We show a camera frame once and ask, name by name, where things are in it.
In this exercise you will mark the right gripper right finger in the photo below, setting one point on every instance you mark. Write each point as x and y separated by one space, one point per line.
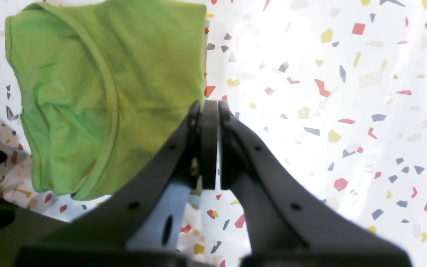
288 226

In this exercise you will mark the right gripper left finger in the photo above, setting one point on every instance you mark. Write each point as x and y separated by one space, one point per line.
139 225

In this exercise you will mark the green t-shirt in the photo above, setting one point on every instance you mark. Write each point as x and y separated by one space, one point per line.
103 86

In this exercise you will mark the terrazzo pattern tablecloth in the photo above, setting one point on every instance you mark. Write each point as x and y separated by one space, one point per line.
337 89

